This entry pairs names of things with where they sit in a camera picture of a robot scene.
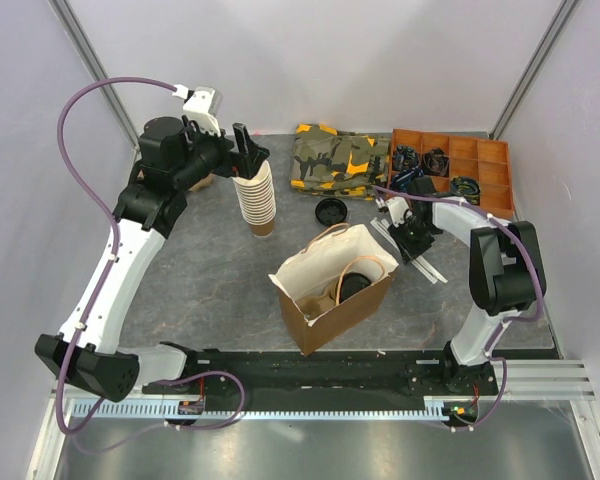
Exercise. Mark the blue striped rolled band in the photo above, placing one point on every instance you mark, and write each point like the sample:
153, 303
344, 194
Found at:
401, 180

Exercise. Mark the slotted cable duct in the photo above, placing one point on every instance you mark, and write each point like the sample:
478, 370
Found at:
430, 408

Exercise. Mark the yellow black rolled band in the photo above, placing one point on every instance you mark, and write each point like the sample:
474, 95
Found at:
467, 187

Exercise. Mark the stack of paper cups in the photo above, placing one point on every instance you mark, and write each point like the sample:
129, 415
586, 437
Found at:
257, 201

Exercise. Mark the brown paper bag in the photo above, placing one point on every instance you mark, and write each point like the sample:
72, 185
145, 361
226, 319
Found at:
318, 269

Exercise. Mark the orange compartment tray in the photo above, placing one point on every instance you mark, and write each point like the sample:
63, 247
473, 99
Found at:
485, 161

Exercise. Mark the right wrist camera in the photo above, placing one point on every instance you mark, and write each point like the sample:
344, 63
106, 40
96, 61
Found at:
397, 208

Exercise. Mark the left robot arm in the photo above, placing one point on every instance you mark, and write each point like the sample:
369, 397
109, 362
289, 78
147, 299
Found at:
176, 154

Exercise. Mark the white straw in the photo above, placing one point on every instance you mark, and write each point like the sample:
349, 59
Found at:
429, 271
383, 231

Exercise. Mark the black plastic cup lid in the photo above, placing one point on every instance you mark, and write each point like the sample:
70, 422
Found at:
352, 283

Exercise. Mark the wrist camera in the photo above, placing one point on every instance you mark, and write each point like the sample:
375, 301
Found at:
397, 208
201, 106

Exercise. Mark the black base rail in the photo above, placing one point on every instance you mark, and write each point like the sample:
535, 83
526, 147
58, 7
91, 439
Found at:
324, 379

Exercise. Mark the camouflage folded cloth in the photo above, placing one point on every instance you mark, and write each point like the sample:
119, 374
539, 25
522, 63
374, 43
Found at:
335, 163

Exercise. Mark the dark rolled band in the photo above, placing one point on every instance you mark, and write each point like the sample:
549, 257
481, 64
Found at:
404, 158

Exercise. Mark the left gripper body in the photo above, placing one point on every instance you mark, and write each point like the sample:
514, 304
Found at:
217, 158

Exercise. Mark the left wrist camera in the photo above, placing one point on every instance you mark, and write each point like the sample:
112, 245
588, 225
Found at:
201, 106

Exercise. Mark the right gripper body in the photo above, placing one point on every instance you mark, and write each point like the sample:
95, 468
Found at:
413, 238

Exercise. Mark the cardboard cup carrier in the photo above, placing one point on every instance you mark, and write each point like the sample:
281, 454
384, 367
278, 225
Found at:
203, 183
313, 307

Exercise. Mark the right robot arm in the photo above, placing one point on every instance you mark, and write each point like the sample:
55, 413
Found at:
506, 276

